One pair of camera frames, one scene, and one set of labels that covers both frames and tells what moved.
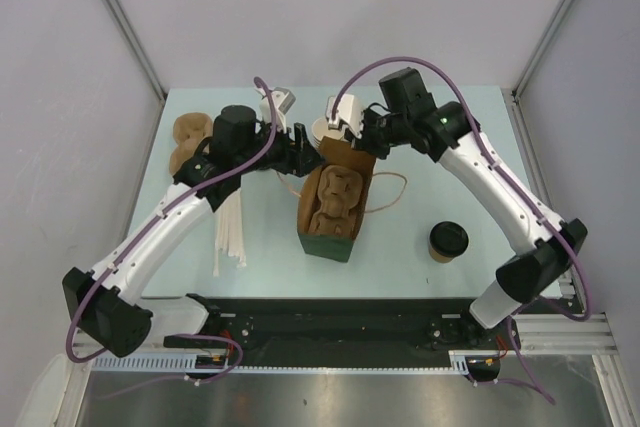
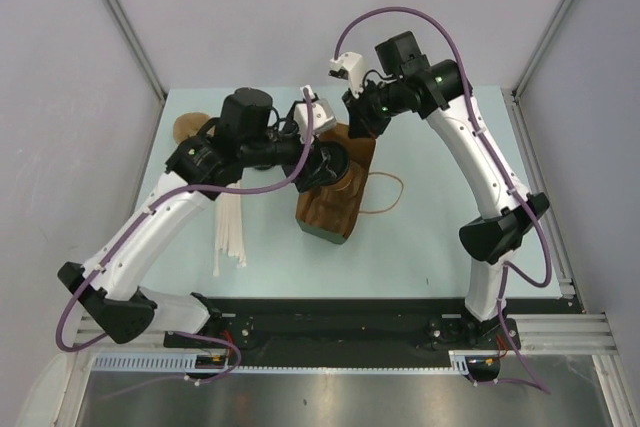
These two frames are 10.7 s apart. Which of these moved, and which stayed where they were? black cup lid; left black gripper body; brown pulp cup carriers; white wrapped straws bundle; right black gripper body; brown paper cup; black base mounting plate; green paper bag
Moved: brown paper cup; green paper bag; left black gripper body; black cup lid; right black gripper body
Stayed: black base mounting plate; white wrapped straws bundle; brown pulp cup carriers
